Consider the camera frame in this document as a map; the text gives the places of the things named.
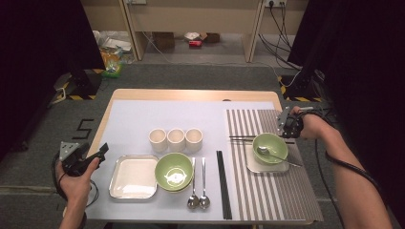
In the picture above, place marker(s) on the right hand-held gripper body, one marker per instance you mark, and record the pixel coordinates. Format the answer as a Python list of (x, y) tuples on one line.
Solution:
[(293, 127)]

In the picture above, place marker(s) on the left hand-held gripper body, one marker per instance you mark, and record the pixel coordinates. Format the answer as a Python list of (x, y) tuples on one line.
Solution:
[(73, 162)]

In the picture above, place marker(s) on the green ceramic bowl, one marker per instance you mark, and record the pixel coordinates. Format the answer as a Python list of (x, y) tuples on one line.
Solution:
[(176, 191), (273, 141), (173, 171)]

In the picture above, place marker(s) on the silver metal spoon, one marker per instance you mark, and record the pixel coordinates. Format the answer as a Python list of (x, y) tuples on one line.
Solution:
[(204, 202), (193, 202), (264, 150)]

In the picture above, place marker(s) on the single black chopstick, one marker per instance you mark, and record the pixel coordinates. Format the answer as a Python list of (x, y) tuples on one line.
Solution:
[(242, 137), (243, 140)]

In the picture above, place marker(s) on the square white plate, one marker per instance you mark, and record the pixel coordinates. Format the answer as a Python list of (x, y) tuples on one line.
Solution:
[(254, 167), (132, 176)]

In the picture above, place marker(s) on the person's right hand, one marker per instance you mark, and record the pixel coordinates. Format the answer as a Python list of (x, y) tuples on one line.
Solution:
[(315, 129)]

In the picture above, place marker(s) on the person's left hand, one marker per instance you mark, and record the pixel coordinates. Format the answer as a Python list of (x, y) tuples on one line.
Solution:
[(74, 189)]

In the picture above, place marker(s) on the black stand base hazard tape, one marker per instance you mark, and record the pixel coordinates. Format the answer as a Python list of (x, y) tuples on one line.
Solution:
[(302, 87), (84, 84)]

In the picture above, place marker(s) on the pale white paper sheet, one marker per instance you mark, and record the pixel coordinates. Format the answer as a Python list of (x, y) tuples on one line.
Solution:
[(143, 114)]

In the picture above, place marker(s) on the cream ceramic cup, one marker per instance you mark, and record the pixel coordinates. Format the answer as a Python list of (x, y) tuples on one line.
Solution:
[(158, 140), (194, 140), (176, 140)]

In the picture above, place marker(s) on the brown white striped placemat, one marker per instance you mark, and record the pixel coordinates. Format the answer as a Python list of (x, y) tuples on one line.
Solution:
[(273, 197)]

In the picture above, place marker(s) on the green snack packet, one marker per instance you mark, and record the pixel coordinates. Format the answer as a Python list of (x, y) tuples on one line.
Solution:
[(112, 71)]

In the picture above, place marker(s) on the black curtain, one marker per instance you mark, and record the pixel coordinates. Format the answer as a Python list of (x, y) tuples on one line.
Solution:
[(38, 47), (366, 79)]

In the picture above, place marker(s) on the bundle of black chopsticks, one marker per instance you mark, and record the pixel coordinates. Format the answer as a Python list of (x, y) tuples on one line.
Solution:
[(224, 184)]

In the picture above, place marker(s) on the yellow snack bag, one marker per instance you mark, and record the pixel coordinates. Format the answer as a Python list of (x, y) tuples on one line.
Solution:
[(108, 58)]

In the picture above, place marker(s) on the pile of clear plastic bags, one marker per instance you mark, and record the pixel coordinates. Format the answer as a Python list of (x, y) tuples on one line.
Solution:
[(114, 43)]

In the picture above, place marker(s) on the small open cardboard box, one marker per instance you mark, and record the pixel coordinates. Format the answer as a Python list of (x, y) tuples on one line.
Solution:
[(211, 38)]

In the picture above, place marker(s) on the brown cardboard box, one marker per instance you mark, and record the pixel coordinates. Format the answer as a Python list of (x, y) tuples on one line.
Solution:
[(164, 40)]

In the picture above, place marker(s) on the red can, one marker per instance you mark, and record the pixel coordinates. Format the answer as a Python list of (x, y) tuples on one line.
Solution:
[(195, 43)]

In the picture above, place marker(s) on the crumpled white bag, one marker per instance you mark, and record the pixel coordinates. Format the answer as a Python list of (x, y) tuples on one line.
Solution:
[(191, 35)]

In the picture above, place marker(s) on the beige wooden desk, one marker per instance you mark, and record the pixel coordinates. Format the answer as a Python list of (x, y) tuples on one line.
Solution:
[(197, 16)]

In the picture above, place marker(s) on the white wall socket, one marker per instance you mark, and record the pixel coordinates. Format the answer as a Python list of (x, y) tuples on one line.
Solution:
[(137, 1), (277, 2)]

